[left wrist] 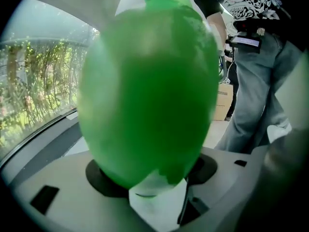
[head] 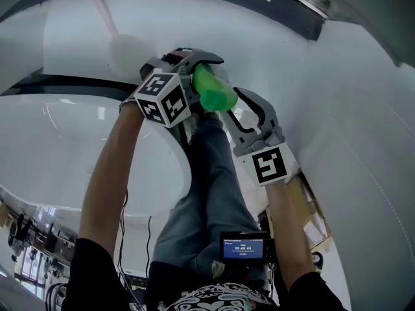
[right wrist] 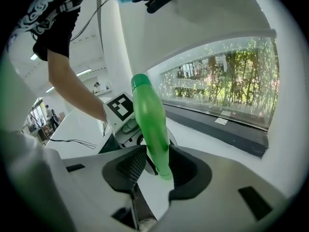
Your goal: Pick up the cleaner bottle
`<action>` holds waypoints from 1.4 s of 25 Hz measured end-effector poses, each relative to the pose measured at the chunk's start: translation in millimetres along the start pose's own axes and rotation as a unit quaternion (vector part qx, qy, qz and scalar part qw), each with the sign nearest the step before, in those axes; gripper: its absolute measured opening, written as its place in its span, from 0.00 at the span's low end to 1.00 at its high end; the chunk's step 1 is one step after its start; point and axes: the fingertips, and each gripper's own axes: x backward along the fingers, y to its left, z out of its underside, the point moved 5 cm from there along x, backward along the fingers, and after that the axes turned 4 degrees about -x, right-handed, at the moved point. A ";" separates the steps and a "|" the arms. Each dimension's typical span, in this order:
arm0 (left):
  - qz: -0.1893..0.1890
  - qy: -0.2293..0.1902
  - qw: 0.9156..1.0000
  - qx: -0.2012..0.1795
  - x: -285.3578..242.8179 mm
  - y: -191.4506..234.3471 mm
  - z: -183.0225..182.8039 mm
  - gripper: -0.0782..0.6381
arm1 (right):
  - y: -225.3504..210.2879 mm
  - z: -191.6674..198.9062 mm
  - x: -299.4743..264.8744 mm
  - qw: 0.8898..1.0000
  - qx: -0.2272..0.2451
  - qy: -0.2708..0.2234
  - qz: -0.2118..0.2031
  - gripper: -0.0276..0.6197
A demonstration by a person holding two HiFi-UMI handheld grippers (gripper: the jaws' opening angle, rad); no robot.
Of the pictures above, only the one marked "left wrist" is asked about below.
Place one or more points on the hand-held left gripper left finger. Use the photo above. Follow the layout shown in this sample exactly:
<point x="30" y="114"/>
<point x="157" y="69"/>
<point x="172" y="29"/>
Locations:
<point x="72" y="209"/>

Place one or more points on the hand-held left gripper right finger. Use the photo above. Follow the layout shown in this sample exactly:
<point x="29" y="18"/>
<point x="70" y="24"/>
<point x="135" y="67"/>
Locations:
<point x="236" y="185"/>

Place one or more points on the green detergent bottle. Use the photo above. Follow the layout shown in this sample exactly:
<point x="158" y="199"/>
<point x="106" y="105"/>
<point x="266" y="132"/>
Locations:
<point x="149" y="93"/>

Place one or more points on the person's right forearm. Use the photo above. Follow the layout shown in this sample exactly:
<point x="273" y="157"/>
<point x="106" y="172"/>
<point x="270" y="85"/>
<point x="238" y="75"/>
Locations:
<point x="217" y="33"/>

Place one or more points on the large cardboard box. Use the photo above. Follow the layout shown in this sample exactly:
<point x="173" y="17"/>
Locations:
<point x="223" y="103"/>

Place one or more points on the blue jeans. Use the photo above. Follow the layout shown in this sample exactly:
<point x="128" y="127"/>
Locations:
<point x="256" y="93"/>

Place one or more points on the green garden plants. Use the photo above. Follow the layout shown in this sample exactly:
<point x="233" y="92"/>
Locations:
<point x="36" y="86"/>

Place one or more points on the small black screen device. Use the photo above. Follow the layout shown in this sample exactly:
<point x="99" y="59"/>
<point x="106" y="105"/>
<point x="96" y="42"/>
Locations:
<point x="245" y="42"/>

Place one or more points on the black printed T-shirt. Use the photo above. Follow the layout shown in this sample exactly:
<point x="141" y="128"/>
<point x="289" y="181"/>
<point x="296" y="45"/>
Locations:
<point x="248" y="1"/>

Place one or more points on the black window frame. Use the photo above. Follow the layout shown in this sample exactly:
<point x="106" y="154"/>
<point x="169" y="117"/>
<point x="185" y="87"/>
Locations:
<point x="43" y="149"/>

